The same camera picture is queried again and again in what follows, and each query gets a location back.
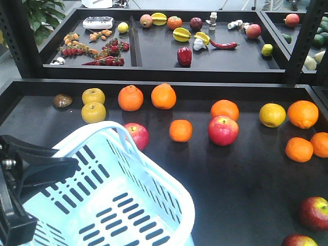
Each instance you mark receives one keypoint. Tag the light blue plastic basket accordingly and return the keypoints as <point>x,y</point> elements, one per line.
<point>117,196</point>

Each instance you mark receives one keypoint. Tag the black wooden produce display table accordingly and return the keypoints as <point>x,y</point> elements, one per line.
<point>246,193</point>

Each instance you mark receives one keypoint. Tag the orange behind centre apple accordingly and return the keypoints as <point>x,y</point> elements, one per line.
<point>225,107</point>

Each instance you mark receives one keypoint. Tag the red apple front right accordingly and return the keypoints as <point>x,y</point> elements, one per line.
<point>298,240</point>

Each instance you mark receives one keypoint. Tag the red apple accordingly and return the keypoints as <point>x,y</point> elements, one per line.
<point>313,213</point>
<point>298,240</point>
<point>223,130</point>
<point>139,134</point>

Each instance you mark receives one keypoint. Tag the red apple front middle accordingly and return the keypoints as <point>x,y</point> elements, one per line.
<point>313,213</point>

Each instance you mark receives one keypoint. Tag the orange lower right inner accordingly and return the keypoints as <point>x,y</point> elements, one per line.
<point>299,149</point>

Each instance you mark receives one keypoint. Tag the yellow round pear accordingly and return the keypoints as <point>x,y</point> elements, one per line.
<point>93,112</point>
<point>93,95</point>

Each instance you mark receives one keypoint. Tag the orange lower right outer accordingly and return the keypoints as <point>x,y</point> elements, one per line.
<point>319,142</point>

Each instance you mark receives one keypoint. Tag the orange back left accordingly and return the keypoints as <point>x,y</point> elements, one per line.
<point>130,98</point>

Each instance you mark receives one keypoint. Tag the yellow round pear front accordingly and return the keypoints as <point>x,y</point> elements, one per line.
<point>93,112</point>

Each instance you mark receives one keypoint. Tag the yellow round pear rear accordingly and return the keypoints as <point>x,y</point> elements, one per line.
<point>93,95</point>

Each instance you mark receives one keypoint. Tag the red chili pepper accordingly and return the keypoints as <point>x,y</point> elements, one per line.
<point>225,46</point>

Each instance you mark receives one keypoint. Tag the red apple back left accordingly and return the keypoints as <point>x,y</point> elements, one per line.
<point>139,134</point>

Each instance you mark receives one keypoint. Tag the small orange centre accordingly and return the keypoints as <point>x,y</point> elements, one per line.
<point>180,130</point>

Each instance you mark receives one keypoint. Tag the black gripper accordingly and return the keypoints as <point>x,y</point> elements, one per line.
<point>26,170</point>

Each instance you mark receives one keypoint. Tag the red bell pepper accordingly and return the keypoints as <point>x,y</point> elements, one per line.
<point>184,56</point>

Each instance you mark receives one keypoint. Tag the green potted plant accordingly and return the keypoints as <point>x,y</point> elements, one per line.
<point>44,17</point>

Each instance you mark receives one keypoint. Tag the black upper produce tray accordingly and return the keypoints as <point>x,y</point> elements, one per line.
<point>266,49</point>

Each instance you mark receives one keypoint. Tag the large orange far right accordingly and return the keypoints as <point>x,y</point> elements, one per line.
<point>303,114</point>

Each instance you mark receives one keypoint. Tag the red apple centre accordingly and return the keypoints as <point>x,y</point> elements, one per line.
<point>223,130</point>

